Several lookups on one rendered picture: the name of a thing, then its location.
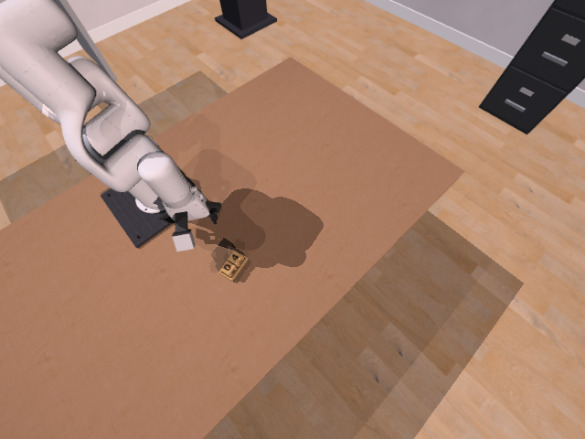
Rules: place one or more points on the tan wooden calendar cube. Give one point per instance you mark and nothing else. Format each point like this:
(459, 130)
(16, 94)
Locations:
(228, 268)
(236, 258)

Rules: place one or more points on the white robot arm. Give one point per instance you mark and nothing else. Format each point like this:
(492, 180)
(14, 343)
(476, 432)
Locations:
(111, 144)

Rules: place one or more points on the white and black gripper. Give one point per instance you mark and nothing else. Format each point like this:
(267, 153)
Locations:
(197, 208)

